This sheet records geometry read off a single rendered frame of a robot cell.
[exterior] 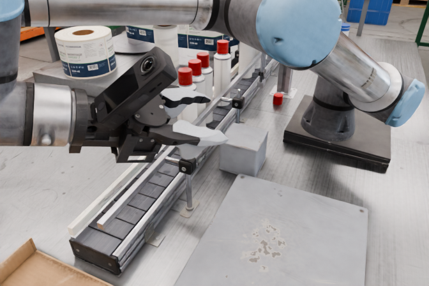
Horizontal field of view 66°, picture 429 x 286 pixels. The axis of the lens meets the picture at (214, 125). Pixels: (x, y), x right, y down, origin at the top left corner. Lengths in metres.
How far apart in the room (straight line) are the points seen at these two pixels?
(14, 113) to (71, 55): 0.92
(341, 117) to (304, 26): 0.50
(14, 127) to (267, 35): 0.34
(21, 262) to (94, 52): 0.78
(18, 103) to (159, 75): 0.15
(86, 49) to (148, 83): 0.91
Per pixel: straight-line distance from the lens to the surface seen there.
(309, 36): 0.50
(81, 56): 1.30
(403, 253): 0.78
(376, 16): 5.91
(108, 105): 0.42
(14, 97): 0.41
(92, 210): 0.69
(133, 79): 0.40
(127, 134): 0.43
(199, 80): 0.83
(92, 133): 0.46
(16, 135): 0.41
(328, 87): 0.92
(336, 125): 0.95
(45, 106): 0.41
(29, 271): 0.74
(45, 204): 0.86
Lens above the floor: 1.38
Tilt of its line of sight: 32 degrees down
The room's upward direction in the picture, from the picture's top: straight up
